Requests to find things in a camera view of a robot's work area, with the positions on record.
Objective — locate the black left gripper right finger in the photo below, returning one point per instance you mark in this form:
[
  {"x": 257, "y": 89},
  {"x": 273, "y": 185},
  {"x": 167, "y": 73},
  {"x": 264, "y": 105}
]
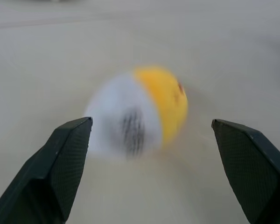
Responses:
[{"x": 254, "y": 172}]

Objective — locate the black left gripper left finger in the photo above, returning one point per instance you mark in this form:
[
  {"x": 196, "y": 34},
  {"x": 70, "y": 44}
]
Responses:
[{"x": 49, "y": 175}]

